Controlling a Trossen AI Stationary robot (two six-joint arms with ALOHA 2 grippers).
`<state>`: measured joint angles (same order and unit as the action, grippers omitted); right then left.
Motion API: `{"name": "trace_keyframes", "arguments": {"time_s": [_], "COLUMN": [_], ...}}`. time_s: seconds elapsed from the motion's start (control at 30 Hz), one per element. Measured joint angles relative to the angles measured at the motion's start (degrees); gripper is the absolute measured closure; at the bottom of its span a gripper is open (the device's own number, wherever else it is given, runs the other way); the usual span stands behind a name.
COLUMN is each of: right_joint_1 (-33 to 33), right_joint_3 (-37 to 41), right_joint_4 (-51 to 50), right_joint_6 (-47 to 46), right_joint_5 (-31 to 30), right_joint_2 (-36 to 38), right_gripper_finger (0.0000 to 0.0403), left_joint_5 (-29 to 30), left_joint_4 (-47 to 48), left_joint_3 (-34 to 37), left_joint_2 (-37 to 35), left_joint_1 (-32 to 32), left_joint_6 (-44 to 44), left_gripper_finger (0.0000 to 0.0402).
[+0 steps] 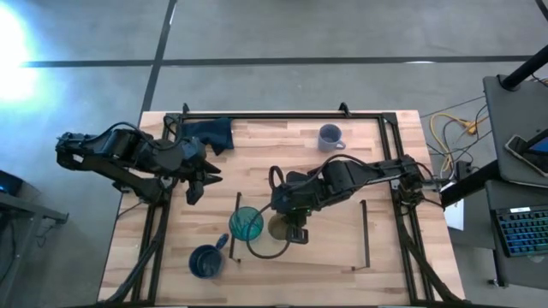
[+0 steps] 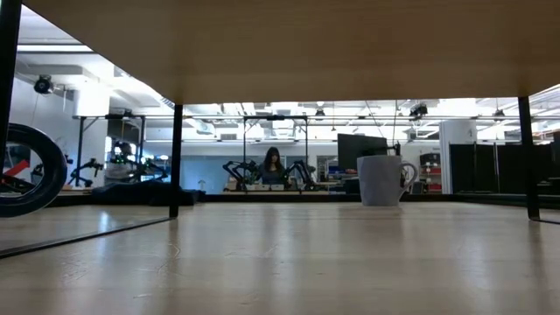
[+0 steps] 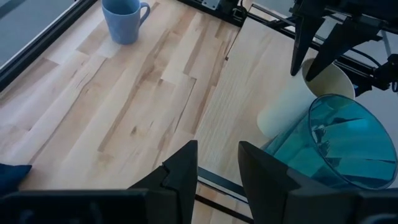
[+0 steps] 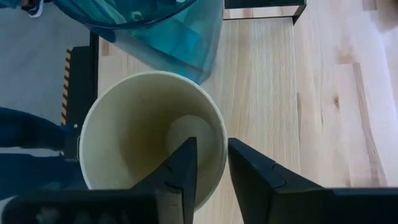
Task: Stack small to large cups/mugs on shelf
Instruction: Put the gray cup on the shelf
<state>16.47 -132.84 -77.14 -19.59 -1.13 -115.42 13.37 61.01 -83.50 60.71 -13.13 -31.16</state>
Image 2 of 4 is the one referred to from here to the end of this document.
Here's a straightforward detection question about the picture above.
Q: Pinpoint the light wooden shelf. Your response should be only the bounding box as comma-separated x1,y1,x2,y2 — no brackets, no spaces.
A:
0,0,560,259

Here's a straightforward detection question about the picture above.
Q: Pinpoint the person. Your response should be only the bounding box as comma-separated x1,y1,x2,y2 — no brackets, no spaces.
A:
257,146,288,186
104,142,139,185

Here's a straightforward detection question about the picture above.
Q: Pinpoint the black ceiling spotlight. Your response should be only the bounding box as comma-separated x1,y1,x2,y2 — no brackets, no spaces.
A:
33,74,56,95
409,103,430,120

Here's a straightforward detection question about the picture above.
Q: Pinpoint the wooden background table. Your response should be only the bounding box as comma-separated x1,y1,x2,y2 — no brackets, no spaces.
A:
222,188,330,196

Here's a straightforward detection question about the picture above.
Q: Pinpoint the black gantry frame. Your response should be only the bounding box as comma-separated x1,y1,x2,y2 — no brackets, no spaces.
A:
242,114,310,166
77,113,147,187

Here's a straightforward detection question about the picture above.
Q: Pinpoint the black partition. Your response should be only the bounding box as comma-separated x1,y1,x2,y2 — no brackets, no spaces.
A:
449,142,560,196

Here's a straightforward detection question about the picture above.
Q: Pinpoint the lavender ceramic mug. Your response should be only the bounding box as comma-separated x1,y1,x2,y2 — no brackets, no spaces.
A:
356,154,419,207

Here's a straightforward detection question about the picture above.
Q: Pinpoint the black metal table frame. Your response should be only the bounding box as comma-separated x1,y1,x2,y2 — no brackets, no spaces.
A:
45,192,560,210

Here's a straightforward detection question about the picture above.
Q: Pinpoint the black monitor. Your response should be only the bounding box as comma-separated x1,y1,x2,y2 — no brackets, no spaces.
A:
336,133,390,172

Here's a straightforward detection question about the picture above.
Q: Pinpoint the red storage shelf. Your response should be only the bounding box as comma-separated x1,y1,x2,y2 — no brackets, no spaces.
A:
418,151,443,194

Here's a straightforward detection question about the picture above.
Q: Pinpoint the dark blue cloth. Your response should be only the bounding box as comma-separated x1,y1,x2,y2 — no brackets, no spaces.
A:
90,179,207,207

